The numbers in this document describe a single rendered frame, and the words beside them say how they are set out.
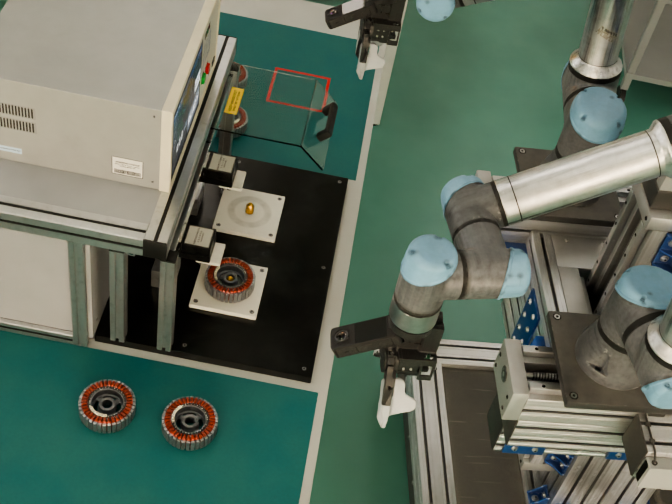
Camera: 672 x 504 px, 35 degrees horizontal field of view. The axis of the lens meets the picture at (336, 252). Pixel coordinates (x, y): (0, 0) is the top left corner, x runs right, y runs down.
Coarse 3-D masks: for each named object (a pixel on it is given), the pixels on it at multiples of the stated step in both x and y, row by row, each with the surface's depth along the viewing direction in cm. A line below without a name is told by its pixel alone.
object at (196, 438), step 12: (192, 396) 215; (168, 408) 212; (180, 408) 213; (192, 408) 214; (204, 408) 213; (168, 420) 210; (180, 420) 213; (192, 420) 213; (204, 420) 213; (216, 420) 212; (168, 432) 208; (180, 432) 209; (192, 432) 209; (204, 432) 209; (180, 444) 209; (192, 444) 208; (204, 444) 210
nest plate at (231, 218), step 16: (224, 192) 256; (240, 192) 257; (256, 192) 258; (224, 208) 253; (240, 208) 254; (256, 208) 254; (272, 208) 255; (224, 224) 249; (240, 224) 250; (256, 224) 251; (272, 224) 252; (272, 240) 249
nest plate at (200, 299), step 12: (204, 264) 240; (204, 276) 237; (264, 276) 240; (204, 288) 235; (192, 300) 232; (204, 300) 233; (216, 300) 233; (228, 300) 234; (252, 300) 235; (216, 312) 232; (228, 312) 232; (240, 312) 232; (252, 312) 232
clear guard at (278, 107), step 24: (240, 72) 244; (264, 72) 245; (264, 96) 239; (288, 96) 240; (312, 96) 242; (216, 120) 231; (240, 120) 232; (264, 120) 233; (288, 120) 235; (312, 120) 237; (288, 144) 230; (312, 144) 234
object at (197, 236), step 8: (184, 232) 230; (192, 232) 227; (200, 232) 227; (208, 232) 228; (184, 240) 225; (192, 240) 225; (200, 240) 226; (208, 240) 226; (184, 248) 225; (192, 248) 225; (200, 248) 224; (208, 248) 224; (216, 248) 230; (224, 248) 231; (184, 256) 226; (192, 256) 226; (200, 256) 226; (208, 256) 226; (216, 256) 229; (208, 264) 228; (216, 264) 228
